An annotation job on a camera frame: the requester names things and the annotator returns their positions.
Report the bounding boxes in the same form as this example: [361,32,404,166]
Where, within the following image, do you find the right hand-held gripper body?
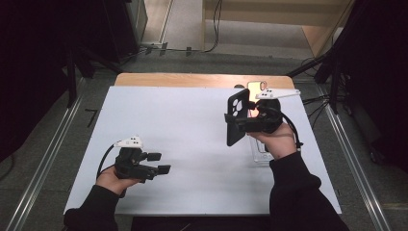
[245,88,302,135]

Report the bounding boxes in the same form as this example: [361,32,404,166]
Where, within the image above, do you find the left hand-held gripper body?
[113,136,161,185]

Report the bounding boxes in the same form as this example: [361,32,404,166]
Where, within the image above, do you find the black phone case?
[225,88,252,147]

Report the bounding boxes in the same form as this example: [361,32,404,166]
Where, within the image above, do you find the clear plastic rack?
[244,90,288,165]

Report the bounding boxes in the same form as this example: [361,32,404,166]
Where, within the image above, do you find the person's left hand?
[95,166,143,196]

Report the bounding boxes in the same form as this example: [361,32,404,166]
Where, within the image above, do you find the person's right hand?
[248,121,297,161]

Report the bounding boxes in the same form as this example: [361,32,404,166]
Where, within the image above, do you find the wooden table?
[114,72,296,90]

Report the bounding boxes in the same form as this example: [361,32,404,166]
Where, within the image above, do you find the black stand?
[286,47,345,115]
[62,41,124,109]

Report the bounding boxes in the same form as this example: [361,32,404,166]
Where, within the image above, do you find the light wooden shelf unit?
[201,0,355,59]

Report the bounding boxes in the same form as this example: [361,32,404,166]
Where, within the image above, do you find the black curtain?
[0,0,142,163]
[333,0,408,174]

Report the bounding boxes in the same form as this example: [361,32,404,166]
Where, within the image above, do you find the grey cabinet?
[123,0,149,49]

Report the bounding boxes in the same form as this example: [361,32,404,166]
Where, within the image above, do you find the right hand-held gripper black cable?
[272,107,304,152]

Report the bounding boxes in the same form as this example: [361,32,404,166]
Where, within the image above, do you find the hand-held gripper black cable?
[95,143,117,181]
[272,107,304,152]

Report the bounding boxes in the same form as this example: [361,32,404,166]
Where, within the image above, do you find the left hand-held gripper black cable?
[95,143,117,181]

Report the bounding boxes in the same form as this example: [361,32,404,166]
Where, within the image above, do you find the bundle of black floor cables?
[302,92,333,129]

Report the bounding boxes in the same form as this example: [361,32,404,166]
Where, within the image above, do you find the hanging black cables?
[205,0,224,54]

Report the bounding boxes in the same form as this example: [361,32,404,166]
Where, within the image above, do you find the metal floor rail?
[316,85,393,231]
[6,78,86,231]

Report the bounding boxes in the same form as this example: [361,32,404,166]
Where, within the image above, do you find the taped black floor cable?
[128,41,206,65]

